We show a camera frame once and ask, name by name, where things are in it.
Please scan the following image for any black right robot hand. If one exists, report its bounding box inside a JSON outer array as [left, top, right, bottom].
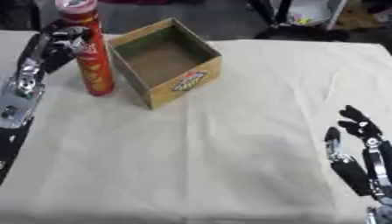
[[323, 104, 392, 200]]

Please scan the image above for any white bin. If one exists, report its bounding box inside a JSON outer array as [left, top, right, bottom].
[[284, 0, 349, 31]]

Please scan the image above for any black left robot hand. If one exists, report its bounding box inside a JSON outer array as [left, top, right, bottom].
[[15, 19, 95, 75]]

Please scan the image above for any red cylindrical canister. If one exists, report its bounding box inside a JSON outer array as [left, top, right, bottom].
[[53, 0, 116, 97]]

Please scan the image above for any black tripod stand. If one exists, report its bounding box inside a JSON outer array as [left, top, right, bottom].
[[246, 0, 353, 42]]

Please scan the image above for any tan cardboard box green inside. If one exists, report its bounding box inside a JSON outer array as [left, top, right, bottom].
[[107, 17, 224, 110]]

